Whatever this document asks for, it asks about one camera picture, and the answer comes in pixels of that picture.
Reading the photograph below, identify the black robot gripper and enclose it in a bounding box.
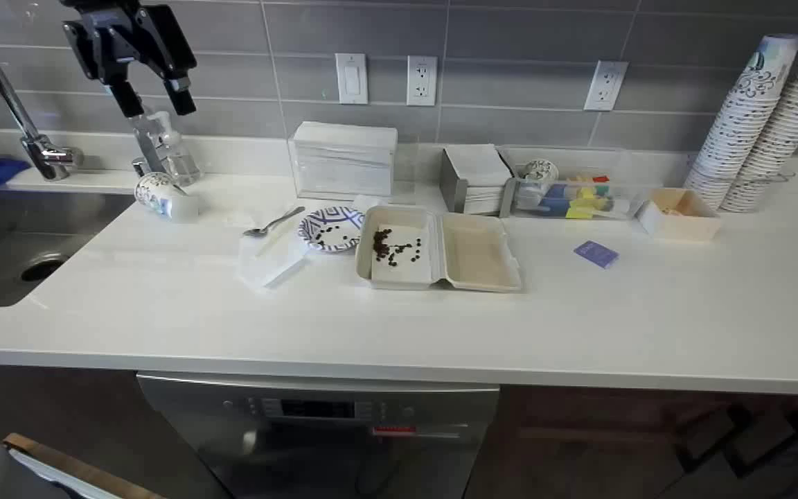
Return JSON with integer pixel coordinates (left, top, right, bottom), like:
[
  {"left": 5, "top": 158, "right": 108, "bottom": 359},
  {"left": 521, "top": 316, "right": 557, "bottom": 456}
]
[{"left": 61, "top": 0, "right": 198, "bottom": 116}]

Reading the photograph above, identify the white patterned paper cup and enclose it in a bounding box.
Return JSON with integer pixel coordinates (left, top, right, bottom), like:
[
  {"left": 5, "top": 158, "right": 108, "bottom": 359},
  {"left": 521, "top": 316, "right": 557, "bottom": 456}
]
[{"left": 135, "top": 178, "right": 201, "bottom": 223}]

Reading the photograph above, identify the clear glass soap dispenser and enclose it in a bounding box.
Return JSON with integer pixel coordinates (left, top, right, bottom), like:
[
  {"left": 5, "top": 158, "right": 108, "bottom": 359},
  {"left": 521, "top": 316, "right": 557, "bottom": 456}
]
[{"left": 130, "top": 112, "right": 202, "bottom": 185}]

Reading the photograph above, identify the chrome kitchen faucet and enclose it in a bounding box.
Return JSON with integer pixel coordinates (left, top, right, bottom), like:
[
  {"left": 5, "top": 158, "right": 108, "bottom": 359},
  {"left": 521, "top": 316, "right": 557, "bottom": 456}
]
[{"left": 0, "top": 68, "right": 83, "bottom": 181}]

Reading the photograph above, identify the metal spoon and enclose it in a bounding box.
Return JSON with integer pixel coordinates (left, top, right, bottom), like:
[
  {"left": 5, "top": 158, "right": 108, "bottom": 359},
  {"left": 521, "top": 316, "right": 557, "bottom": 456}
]
[{"left": 241, "top": 205, "right": 304, "bottom": 239}]

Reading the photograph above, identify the white napkin stack box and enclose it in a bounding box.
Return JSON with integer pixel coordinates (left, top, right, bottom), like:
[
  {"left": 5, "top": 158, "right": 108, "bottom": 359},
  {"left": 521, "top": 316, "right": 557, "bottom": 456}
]
[{"left": 291, "top": 123, "right": 399, "bottom": 199}]

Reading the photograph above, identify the stainless steel sink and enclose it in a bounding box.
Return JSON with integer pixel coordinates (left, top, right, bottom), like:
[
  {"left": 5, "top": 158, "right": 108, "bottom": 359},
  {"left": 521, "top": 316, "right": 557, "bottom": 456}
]
[{"left": 0, "top": 190, "right": 134, "bottom": 309}]

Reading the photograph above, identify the blue patterned paper plate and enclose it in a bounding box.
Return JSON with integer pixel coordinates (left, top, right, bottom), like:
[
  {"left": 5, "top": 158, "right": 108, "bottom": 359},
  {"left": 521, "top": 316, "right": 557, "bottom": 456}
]
[{"left": 300, "top": 205, "right": 365, "bottom": 256}]

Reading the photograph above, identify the open beige takeout container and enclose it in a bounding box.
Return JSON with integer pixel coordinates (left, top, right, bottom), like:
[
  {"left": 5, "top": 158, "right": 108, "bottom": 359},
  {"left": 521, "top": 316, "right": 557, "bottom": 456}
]
[{"left": 356, "top": 205, "right": 525, "bottom": 293}]

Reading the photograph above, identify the metal napkin holder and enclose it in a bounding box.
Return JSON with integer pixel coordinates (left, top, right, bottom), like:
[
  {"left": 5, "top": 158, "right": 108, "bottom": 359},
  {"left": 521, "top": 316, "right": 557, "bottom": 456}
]
[{"left": 442, "top": 145, "right": 514, "bottom": 217}]

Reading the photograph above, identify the stainless steel dishwasher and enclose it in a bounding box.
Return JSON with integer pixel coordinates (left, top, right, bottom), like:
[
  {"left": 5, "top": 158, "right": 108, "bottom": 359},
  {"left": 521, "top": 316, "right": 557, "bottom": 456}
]
[{"left": 140, "top": 371, "right": 500, "bottom": 499}]

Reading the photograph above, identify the clear tray with packets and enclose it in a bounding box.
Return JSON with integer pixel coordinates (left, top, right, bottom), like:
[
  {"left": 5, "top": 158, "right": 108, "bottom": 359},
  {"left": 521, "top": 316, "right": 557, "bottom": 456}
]
[{"left": 505, "top": 158, "right": 634, "bottom": 223}]

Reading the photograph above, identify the purple packet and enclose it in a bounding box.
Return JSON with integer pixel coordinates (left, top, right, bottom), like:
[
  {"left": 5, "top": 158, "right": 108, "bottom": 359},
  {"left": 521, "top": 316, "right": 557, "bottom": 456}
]
[{"left": 576, "top": 241, "right": 618, "bottom": 270}]

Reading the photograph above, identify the small beige cardboard box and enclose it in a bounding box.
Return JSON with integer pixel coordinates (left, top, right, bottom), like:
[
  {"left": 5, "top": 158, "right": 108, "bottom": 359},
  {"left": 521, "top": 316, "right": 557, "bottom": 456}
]
[{"left": 637, "top": 190, "right": 723, "bottom": 244}]

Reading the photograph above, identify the left stack of paper cups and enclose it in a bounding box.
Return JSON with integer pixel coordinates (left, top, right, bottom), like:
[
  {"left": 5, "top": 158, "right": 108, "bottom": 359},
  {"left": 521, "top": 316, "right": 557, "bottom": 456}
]
[{"left": 685, "top": 34, "right": 798, "bottom": 212}]

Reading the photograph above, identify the stack of paper cups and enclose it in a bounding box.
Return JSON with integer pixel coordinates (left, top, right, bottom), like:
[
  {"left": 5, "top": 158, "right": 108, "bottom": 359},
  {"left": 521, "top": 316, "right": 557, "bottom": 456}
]
[
  {"left": 720, "top": 81, "right": 798, "bottom": 214},
  {"left": 685, "top": 34, "right": 798, "bottom": 212}
]

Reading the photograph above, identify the right stack of paper cups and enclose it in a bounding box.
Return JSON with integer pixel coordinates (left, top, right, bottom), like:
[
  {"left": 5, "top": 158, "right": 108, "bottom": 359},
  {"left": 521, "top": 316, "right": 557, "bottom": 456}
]
[{"left": 720, "top": 81, "right": 798, "bottom": 214}]

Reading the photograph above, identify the white light switch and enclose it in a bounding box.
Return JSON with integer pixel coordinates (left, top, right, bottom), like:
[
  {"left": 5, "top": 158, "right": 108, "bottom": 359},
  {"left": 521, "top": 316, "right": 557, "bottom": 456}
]
[{"left": 336, "top": 54, "right": 368, "bottom": 106}]

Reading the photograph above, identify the white middle wall outlet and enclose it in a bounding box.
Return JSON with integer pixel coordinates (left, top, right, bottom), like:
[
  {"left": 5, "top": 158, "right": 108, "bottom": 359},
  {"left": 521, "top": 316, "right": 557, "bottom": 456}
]
[{"left": 407, "top": 56, "right": 439, "bottom": 106}]

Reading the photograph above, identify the white wall outlet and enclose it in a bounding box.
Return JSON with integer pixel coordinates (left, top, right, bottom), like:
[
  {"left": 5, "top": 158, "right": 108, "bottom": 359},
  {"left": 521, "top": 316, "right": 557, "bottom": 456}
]
[
  {"left": 407, "top": 56, "right": 439, "bottom": 106},
  {"left": 586, "top": 61, "right": 626, "bottom": 112}
]

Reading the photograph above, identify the white right wall outlet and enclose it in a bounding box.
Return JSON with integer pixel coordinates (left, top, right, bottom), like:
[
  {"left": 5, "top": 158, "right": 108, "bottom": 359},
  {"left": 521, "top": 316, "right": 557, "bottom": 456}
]
[{"left": 586, "top": 61, "right": 626, "bottom": 112}]

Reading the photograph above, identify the dark cabinet door with handles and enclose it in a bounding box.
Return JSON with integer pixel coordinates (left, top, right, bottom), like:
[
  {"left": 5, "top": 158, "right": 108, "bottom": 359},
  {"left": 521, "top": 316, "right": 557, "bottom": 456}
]
[{"left": 467, "top": 389, "right": 798, "bottom": 499}]

